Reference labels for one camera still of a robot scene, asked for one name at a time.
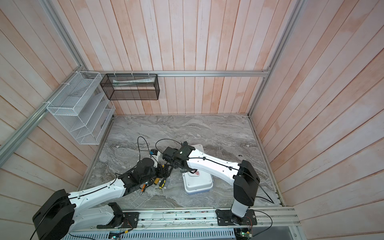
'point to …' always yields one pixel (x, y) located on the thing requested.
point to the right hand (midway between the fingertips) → (191, 165)
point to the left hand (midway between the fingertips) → (167, 168)
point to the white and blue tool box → (198, 181)
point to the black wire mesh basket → (131, 86)
